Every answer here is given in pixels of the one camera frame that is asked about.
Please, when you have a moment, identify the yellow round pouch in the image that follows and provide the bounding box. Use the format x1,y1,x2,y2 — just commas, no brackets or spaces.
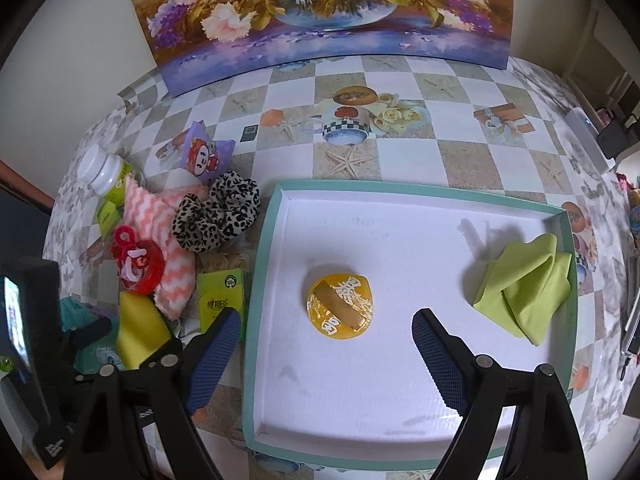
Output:
306,273,374,343

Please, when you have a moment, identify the purple snack packet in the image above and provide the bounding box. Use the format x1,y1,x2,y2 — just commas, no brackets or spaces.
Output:
180,121,236,186

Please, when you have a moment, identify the red plush toy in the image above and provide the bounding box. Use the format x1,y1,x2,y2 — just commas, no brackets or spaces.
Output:
110,225,167,296

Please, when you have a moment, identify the teal plastic container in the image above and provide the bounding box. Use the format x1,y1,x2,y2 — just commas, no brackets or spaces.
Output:
60,296,126,376

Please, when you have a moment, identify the flower painting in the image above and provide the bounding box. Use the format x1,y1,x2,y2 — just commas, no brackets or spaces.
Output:
121,0,516,98

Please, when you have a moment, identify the white shelf unit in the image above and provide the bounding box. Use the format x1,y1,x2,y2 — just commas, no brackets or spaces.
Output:
562,0,640,111

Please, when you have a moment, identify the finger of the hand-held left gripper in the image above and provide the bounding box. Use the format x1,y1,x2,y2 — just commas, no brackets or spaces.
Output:
60,316,113,361

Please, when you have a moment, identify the checked printed tablecloth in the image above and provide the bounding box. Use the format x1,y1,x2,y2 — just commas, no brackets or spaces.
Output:
42,55,636,480

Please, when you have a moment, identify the lime green cloth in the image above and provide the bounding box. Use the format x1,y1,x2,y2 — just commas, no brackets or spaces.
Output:
472,232,573,347

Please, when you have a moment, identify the white tray with teal rim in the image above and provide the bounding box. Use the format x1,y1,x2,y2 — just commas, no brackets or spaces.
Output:
241,180,581,472

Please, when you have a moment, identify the green bottle with white cap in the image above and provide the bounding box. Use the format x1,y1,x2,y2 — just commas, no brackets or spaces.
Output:
77,144,146,206

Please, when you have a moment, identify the black power adapter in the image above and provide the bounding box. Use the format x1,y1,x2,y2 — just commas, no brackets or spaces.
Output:
597,120,636,160

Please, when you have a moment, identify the small green box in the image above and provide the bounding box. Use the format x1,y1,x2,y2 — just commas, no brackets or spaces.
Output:
95,197,126,236

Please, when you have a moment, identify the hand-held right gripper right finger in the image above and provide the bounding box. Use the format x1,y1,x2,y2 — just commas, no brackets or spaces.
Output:
411,308,590,480

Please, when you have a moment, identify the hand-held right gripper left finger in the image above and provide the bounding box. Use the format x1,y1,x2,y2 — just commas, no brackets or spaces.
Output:
62,306,243,480

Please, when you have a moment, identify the green flat packet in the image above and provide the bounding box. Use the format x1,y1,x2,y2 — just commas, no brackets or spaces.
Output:
196,268,248,343

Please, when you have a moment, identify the dark cabinet with brown edge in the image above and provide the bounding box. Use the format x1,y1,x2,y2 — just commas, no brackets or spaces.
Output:
0,160,56,263

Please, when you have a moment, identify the yellow sponge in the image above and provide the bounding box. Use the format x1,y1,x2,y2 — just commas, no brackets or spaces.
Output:
116,291,176,371

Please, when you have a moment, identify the leopard print scrunchie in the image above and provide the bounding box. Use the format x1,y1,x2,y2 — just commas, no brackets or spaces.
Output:
172,170,262,253

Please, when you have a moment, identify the pink zigzag cloth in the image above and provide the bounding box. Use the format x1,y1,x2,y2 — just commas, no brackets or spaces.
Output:
122,177,211,321

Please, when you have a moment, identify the white power strip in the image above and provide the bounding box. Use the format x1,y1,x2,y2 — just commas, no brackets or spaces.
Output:
565,106,617,173

